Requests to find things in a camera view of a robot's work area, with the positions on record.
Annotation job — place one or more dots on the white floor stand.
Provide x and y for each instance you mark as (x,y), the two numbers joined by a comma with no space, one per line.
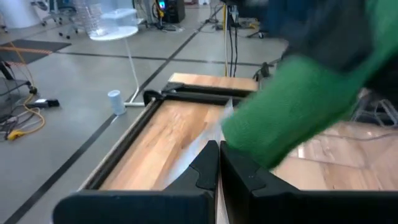
(118,31)

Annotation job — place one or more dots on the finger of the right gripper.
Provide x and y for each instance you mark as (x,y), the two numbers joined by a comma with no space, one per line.
(320,28)
(387,84)

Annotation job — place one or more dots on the grey flat floor panel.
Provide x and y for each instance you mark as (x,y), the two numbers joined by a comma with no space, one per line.
(46,45)

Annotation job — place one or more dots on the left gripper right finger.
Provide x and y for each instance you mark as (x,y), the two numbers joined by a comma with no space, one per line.
(311,207)

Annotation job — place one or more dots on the black desktop computer tower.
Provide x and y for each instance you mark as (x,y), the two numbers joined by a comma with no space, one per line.
(174,11)

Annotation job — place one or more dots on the light green elastic bandage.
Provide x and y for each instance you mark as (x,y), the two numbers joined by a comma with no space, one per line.
(295,109)

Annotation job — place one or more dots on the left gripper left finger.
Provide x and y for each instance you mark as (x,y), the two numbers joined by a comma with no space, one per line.
(124,207)

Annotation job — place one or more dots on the black aluminium rig frame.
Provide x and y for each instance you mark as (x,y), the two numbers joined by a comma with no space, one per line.
(192,96)

